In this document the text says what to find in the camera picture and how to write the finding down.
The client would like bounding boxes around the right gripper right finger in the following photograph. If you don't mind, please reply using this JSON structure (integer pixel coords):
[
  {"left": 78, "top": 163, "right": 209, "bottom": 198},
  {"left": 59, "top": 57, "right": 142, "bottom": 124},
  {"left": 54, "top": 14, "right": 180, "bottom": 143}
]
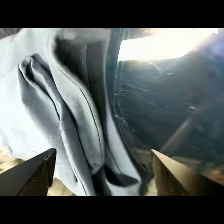
[{"left": 150, "top": 148, "right": 224, "bottom": 197}]

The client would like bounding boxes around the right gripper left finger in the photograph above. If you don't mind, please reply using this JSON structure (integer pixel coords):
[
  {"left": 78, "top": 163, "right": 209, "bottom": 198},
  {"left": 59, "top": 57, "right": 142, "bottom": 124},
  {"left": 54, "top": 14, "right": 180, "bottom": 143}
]
[{"left": 0, "top": 147, "right": 57, "bottom": 197}]

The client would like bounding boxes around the light grey garment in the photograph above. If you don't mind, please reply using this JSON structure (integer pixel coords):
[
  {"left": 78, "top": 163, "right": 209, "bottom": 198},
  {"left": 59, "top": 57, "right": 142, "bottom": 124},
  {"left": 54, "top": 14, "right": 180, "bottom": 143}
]
[{"left": 0, "top": 28, "right": 148, "bottom": 197}]

